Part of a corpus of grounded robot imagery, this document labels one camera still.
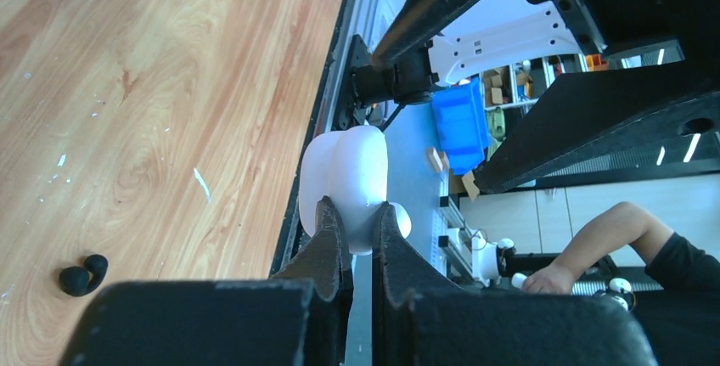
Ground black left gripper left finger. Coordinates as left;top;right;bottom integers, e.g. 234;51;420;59
60;198;353;365

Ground person's hand at teleoperation rig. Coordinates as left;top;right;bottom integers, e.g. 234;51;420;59
520;264;577;295

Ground white earbud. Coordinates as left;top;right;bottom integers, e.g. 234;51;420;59
391;202;412;239

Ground blue plastic bin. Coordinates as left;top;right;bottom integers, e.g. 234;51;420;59
431;77;490;176

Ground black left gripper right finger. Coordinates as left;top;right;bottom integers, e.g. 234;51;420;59
372;203;656;365

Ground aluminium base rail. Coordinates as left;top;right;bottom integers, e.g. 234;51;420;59
269;0;395;275

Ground black earbud near left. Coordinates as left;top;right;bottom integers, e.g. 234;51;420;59
58;254;109;297

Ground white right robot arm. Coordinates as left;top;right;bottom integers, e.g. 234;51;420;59
350;0;719;193

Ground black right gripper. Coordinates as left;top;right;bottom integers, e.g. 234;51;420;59
474;0;719;194

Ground white earbud charging case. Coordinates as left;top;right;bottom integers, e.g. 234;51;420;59
298;126;389;256

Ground person's forearm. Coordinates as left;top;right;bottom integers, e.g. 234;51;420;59
554;201;674;279

